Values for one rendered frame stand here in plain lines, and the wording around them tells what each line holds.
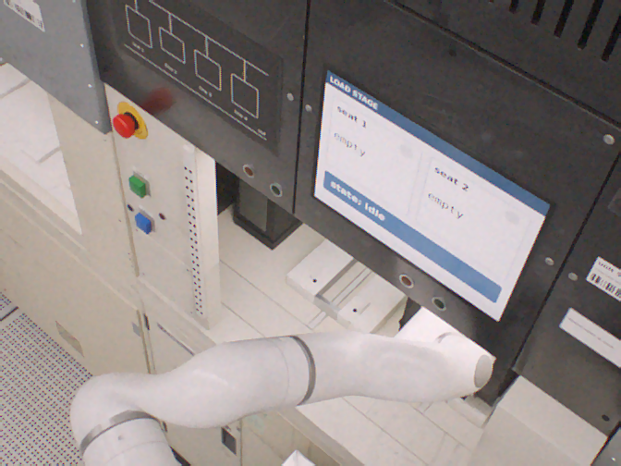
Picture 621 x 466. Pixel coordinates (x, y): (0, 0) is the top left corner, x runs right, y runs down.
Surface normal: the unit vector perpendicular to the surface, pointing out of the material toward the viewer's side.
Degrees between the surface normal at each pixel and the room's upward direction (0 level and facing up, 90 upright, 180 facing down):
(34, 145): 0
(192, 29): 90
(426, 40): 90
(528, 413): 0
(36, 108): 0
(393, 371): 44
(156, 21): 90
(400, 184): 90
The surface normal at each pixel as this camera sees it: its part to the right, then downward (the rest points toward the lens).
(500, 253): -0.65, 0.58
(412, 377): 0.01, 0.13
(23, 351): 0.06, -0.62
